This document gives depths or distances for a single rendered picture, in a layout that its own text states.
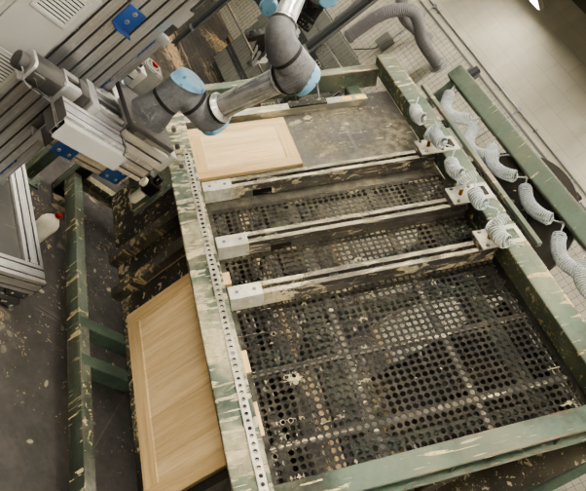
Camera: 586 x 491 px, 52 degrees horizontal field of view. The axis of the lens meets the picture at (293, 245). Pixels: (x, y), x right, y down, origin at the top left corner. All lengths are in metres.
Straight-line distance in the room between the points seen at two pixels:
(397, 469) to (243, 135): 1.73
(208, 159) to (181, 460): 1.33
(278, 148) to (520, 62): 5.95
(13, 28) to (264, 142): 1.29
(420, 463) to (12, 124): 1.80
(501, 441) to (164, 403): 1.28
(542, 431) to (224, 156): 1.75
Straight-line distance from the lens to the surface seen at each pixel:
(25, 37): 2.13
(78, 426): 2.52
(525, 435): 2.09
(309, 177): 2.67
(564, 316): 2.34
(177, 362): 2.54
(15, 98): 2.33
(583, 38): 8.54
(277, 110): 3.09
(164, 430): 2.48
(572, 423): 2.17
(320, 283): 2.24
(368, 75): 3.46
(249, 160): 2.82
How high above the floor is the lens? 1.81
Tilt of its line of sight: 16 degrees down
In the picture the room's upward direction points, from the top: 56 degrees clockwise
